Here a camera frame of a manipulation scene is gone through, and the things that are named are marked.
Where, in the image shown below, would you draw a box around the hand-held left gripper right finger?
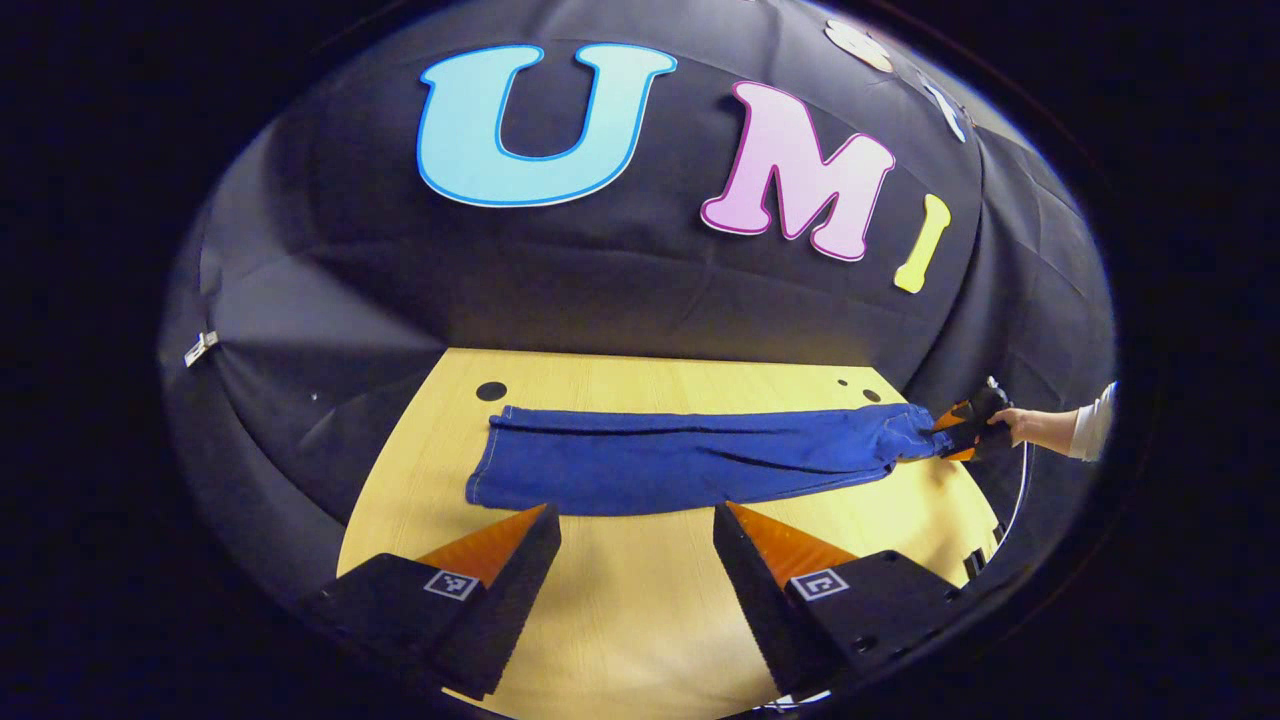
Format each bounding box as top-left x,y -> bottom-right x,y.
712,502 -> 969,699

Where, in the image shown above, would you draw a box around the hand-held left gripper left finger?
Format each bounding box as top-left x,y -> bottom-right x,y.
303,503 -> 563,702

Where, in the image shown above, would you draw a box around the blue jeans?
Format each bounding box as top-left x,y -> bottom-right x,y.
466,402 -> 957,518

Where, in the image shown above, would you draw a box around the black table edge clamp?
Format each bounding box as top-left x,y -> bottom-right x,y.
962,522 -> 1005,582

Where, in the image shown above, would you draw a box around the black backdrop cloth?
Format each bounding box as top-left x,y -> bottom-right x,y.
158,0 -> 1117,611

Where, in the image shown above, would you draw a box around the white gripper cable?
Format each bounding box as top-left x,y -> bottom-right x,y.
985,440 -> 1033,561

